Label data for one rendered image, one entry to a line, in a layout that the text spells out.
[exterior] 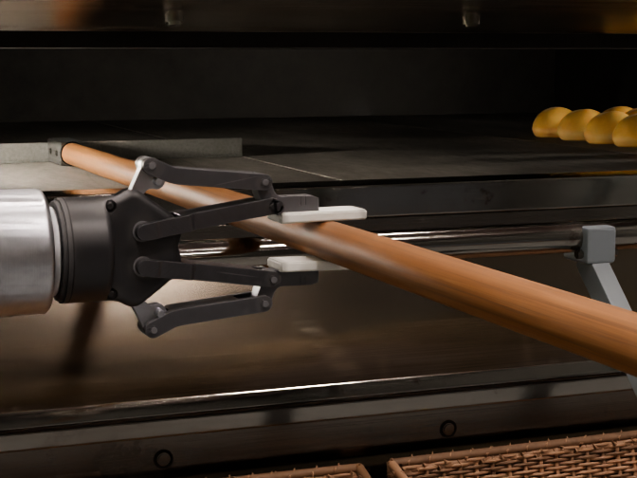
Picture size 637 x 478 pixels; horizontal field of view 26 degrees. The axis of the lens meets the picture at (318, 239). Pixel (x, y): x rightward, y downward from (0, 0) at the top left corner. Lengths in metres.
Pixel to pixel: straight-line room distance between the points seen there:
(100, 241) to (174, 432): 0.67
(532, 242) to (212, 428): 0.49
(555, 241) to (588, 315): 0.61
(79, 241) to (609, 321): 0.41
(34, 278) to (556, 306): 0.38
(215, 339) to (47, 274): 0.67
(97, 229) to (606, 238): 0.56
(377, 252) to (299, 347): 0.71
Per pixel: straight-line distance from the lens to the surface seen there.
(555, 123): 2.54
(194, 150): 2.05
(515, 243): 1.30
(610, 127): 2.38
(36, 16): 1.49
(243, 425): 1.63
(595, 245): 1.33
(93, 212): 0.97
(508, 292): 0.78
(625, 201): 1.80
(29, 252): 0.94
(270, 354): 1.61
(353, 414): 1.67
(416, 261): 0.88
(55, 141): 1.94
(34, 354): 1.55
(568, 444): 1.78
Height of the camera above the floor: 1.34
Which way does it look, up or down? 8 degrees down
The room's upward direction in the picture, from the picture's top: straight up
